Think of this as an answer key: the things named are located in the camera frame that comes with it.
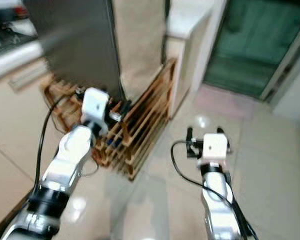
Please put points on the small grey steel fridge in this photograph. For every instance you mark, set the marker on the small grey steel fridge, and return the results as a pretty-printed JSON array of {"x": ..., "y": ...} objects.
[{"x": 70, "y": 45}]

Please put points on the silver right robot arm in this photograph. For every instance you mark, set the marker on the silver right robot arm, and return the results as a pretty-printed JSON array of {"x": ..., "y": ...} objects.
[{"x": 220, "y": 210}]

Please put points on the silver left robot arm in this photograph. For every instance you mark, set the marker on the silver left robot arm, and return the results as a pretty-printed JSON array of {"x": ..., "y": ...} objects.
[{"x": 70, "y": 160}]

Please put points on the pink floor mat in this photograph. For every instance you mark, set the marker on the pink floor mat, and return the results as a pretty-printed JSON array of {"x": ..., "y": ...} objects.
[{"x": 225, "y": 102}]

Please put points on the wooden slatted rack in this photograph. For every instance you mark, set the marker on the wooden slatted rack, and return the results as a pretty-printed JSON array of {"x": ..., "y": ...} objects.
[{"x": 140, "y": 140}]

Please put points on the beige woven cloth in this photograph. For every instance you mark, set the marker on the beige woven cloth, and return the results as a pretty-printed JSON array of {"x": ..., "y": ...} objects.
[{"x": 140, "y": 45}]

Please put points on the green glass sliding door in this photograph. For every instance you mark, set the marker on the green glass sliding door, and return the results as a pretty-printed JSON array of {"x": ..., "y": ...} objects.
[{"x": 250, "y": 45}]

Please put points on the white side cabinet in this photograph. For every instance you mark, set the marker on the white side cabinet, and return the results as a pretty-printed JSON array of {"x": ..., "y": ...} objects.
[{"x": 187, "y": 20}]

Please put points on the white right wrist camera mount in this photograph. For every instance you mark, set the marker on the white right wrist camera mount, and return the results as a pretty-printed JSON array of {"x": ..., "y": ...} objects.
[{"x": 215, "y": 146}]

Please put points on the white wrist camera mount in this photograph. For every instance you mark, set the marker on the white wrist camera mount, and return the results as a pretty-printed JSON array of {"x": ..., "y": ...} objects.
[
  {"x": 95, "y": 105},
  {"x": 215, "y": 146}
]

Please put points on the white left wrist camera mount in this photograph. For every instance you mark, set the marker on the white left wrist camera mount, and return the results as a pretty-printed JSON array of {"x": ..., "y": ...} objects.
[{"x": 95, "y": 105}]

